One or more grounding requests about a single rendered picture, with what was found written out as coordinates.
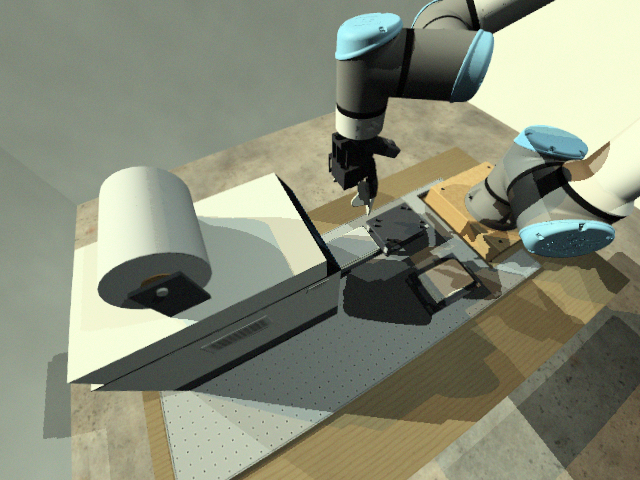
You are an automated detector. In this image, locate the white roll of foil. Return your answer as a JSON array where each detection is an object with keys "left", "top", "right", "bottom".
[{"left": 97, "top": 166, "right": 212, "bottom": 310}]

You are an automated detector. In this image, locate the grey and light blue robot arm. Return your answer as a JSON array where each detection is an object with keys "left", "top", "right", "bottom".
[{"left": 335, "top": 0, "right": 640, "bottom": 258}]

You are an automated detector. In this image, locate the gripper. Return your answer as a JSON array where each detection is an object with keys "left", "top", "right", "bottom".
[{"left": 328, "top": 132, "right": 378, "bottom": 216}]

